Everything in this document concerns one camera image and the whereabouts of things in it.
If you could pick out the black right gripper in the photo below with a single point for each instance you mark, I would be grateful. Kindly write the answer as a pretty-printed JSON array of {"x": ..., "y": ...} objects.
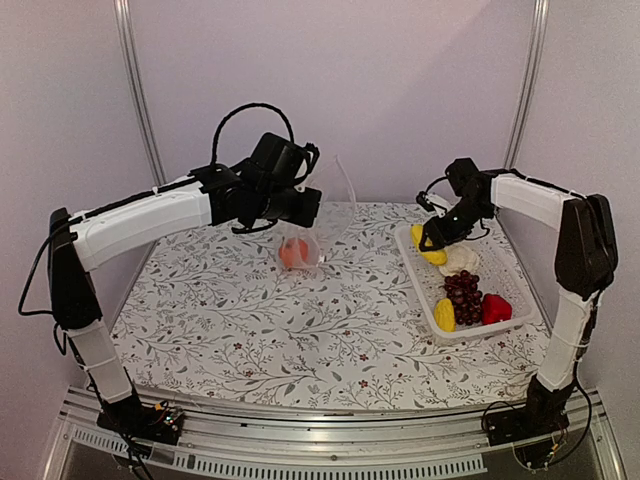
[{"x": 439, "y": 234}]

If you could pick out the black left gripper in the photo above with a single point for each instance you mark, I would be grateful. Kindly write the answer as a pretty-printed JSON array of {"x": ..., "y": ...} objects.
[{"x": 307, "y": 216}]

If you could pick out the clear zip top bag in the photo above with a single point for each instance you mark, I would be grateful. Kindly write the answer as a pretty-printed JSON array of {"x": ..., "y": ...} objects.
[{"x": 335, "y": 215}]

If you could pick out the white toy cauliflower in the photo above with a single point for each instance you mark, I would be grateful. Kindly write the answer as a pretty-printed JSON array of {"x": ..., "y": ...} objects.
[{"x": 459, "y": 258}]

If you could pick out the orange toy pumpkin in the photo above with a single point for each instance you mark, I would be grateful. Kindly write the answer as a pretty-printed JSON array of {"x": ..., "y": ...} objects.
[{"x": 293, "y": 253}]

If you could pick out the white plastic basket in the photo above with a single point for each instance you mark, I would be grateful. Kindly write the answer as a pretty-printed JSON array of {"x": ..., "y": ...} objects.
[{"x": 499, "y": 273}]

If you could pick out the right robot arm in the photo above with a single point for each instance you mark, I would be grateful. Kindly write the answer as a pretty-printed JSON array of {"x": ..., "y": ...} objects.
[{"x": 585, "y": 259}]

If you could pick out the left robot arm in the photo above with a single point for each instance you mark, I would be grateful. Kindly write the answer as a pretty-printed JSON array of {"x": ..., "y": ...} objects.
[{"x": 253, "y": 195}]

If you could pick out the purple toy grapes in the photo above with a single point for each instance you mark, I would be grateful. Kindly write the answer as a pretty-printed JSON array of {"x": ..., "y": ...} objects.
[{"x": 462, "y": 289}]

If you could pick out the red toy bell pepper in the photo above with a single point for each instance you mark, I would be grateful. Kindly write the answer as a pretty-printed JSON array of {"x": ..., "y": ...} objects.
[{"x": 495, "y": 309}]

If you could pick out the floral patterned table mat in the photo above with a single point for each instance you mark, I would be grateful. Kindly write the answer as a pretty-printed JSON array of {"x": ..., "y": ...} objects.
[{"x": 214, "y": 314}]

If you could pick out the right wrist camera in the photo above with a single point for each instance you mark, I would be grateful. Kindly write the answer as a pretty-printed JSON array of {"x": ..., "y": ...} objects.
[{"x": 425, "y": 201}]

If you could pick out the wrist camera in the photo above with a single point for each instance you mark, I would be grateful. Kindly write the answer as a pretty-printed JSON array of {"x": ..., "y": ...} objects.
[
  {"x": 425, "y": 201},
  {"x": 310, "y": 160}
]

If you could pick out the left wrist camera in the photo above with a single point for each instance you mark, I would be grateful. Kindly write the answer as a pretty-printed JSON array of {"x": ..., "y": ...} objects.
[{"x": 310, "y": 160}]

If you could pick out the aluminium front rail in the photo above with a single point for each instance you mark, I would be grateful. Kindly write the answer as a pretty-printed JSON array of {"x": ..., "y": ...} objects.
[{"x": 233, "y": 440}]

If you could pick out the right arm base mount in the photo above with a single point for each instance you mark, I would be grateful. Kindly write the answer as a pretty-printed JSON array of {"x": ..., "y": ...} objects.
[{"x": 542, "y": 414}]

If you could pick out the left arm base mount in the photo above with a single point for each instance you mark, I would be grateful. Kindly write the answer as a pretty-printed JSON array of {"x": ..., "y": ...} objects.
[{"x": 131, "y": 418}]

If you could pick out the right aluminium frame post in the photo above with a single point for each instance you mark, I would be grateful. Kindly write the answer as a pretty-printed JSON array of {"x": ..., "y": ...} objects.
[{"x": 527, "y": 89}]

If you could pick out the aluminium frame post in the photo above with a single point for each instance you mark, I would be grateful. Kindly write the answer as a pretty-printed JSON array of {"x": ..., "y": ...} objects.
[
  {"x": 125, "y": 29},
  {"x": 527, "y": 89}
]

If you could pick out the left aluminium frame post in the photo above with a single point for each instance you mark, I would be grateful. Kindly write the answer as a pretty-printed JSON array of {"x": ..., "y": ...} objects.
[{"x": 125, "y": 29}]

